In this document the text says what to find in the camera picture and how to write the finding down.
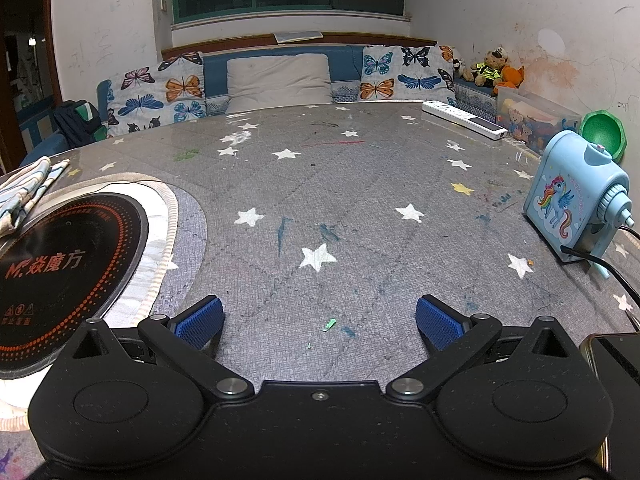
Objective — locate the blue unicorn pencil sharpener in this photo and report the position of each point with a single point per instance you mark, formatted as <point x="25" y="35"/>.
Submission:
<point x="560" y="200"/>

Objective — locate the grey star tablecloth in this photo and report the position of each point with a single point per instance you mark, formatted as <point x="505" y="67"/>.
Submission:
<point x="350" y="185"/>

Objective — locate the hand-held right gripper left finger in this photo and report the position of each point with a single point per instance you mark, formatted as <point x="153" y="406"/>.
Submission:
<point x="200" y="322"/>

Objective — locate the blue striped knit garment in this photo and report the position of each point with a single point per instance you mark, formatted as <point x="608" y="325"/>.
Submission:
<point x="25" y="190"/>

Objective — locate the book on window sill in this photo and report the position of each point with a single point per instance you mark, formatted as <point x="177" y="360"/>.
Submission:
<point x="298" y="37"/>

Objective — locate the black round induction cooktop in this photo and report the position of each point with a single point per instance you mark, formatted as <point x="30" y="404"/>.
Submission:
<point x="65" y="260"/>

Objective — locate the clear plastic storage box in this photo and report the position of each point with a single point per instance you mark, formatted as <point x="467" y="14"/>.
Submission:
<point x="537" y="115"/>

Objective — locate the brown teddy bear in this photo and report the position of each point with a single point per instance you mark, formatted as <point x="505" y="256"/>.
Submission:
<point x="490" y="69"/>

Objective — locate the smartphone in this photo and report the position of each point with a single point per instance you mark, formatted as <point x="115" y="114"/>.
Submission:
<point x="620" y="375"/>

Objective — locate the white power strip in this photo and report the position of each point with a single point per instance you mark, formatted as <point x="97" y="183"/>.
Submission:
<point x="460" y="116"/>

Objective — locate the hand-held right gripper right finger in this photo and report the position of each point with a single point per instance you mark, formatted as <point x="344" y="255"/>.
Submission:
<point x="440" y="322"/>

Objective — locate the grey pillow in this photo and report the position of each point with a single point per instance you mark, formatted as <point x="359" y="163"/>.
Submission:
<point x="277" y="82"/>

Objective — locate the black white plush toy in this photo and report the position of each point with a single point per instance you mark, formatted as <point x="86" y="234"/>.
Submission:
<point x="457" y="62"/>

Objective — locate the butterfly print cushion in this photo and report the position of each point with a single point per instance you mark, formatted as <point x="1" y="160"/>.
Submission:
<point x="150" y="100"/>
<point x="407" y="74"/>

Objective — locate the orange plush toy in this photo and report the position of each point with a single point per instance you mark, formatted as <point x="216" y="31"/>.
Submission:
<point x="512" y="77"/>

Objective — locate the blue upholstered bench sofa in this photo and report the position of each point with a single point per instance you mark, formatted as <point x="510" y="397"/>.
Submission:
<point x="342" y="65"/>

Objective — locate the green bowl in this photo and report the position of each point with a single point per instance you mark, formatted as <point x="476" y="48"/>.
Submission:
<point x="602" y="132"/>

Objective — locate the dark backpack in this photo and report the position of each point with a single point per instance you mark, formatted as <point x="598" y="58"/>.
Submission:
<point x="75" y="125"/>

